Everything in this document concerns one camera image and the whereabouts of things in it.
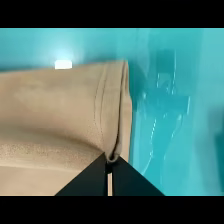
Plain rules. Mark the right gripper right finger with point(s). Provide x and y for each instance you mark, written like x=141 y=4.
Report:
x=130 y=181

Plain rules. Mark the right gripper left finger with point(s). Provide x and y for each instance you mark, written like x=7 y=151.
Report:
x=91 y=181

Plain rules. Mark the cream garment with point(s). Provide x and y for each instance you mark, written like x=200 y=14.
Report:
x=60 y=110

